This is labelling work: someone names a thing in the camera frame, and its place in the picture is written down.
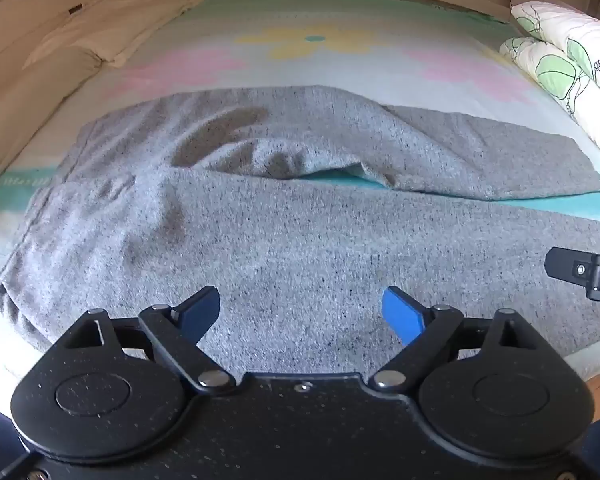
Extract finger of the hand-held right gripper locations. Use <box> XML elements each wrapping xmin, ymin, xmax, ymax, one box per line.
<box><xmin>545</xmin><ymin>247</ymin><xmax>600</xmax><ymax>303</ymax></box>

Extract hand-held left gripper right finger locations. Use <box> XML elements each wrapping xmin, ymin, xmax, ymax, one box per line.
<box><xmin>370</xmin><ymin>286</ymin><xmax>551</xmax><ymax>393</ymax></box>

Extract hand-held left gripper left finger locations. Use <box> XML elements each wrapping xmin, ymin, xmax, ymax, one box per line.
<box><xmin>55</xmin><ymin>286</ymin><xmax>236</xmax><ymax>395</ymax></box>

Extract grey pants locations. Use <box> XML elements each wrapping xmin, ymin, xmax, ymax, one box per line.
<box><xmin>0</xmin><ymin>85</ymin><xmax>600</xmax><ymax>368</ymax></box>

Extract white mattress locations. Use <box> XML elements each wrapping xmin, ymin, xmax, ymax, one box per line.
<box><xmin>0</xmin><ymin>300</ymin><xmax>600</xmax><ymax>401</ymax></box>

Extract flower print blanket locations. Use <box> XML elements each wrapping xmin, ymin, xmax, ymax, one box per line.
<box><xmin>0</xmin><ymin>0</ymin><xmax>600</xmax><ymax>291</ymax></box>

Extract flat cream pillow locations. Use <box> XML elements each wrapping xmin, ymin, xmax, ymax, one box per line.
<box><xmin>22</xmin><ymin>0</ymin><xmax>206</xmax><ymax>68</ymax></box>

